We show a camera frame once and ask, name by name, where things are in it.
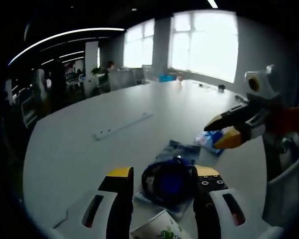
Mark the small black object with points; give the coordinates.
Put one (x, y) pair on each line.
(221, 87)

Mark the white framed stand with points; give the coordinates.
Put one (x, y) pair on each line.
(28, 112)

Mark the white paper cup leaf print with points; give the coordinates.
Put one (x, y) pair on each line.
(154, 226)

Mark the green potted plant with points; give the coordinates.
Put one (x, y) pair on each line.
(96, 71)

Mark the blue round lid object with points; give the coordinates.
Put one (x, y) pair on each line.
(149, 174)

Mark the curved ceiling light strip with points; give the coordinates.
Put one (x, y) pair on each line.
(64, 33)

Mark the wide bright window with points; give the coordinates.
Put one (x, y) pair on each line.
(204, 47)

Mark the narrow bright window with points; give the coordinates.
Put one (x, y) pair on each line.
(138, 47)

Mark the white table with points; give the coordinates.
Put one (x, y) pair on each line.
(77, 154)

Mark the blue and white soft packet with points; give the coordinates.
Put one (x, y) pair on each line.
(206, 139)

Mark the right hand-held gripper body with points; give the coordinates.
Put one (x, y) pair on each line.
(264, 87)

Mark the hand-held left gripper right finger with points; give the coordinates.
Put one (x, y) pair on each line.
(209, 214)

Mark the blue box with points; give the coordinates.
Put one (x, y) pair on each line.
(167, 78)

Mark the blue lidded soft packet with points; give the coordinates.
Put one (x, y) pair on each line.
(179, 149)

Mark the straight ceiling light strip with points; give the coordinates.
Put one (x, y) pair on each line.
(212, 3)

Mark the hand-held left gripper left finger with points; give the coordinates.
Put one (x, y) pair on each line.
(119, 211)

